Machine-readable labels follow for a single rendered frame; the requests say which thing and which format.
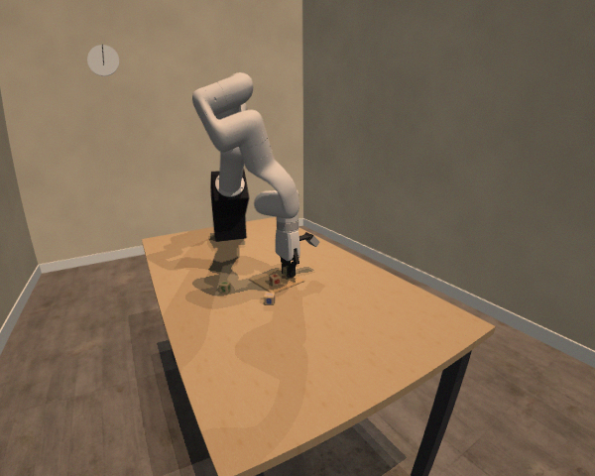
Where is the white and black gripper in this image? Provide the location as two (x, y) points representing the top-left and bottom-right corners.
(275, 229), (300, 278)

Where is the tan flat mat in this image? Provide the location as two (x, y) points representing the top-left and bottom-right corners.
(249, 268), (305, 293)

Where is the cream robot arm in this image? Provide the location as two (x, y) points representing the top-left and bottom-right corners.
(192, 72), (299, 231)

